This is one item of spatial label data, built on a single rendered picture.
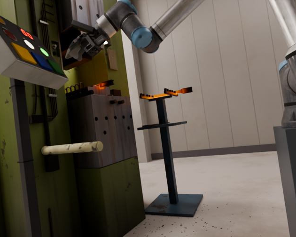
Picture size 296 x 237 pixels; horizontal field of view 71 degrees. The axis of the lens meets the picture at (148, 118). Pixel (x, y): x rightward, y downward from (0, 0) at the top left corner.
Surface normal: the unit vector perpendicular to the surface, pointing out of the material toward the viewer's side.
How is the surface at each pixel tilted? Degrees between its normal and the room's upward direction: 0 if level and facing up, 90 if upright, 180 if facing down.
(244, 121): 90
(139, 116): 90
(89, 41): 90
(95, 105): 90
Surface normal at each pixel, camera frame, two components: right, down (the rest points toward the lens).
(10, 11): -0.55, 0.04
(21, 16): 0.82, -0.13
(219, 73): -0.35, 0.02
